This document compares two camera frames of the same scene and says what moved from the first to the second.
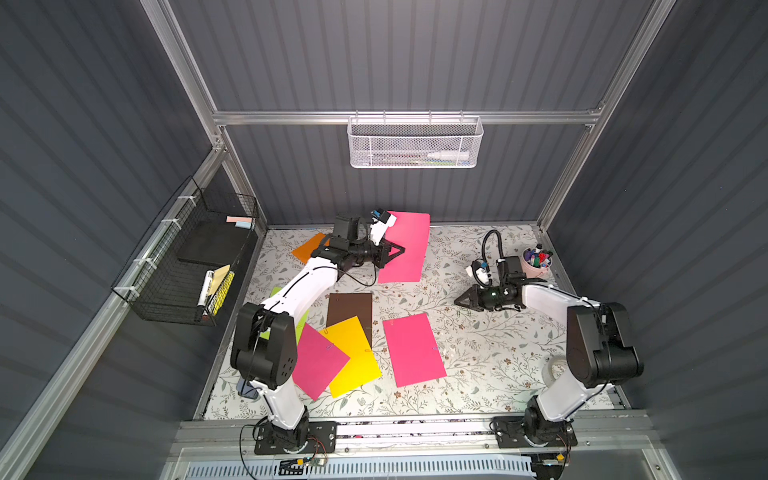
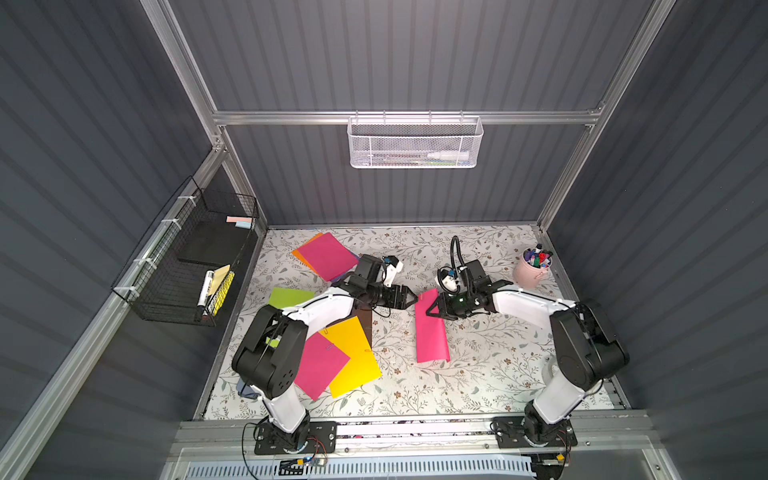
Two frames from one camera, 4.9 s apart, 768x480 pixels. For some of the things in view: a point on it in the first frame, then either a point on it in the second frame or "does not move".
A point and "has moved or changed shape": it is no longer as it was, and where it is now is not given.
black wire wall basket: (183, 271) does not move
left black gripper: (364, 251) -> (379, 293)
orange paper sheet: (307, 249) does not move
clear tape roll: (553, 366) does not move
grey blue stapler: (244, 388) does not move
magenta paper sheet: (412, 349) -> (431, 331)
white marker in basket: (449, 155) does not move
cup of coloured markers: (536, 261) does not move
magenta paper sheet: (410, 231) has moved or changed shape
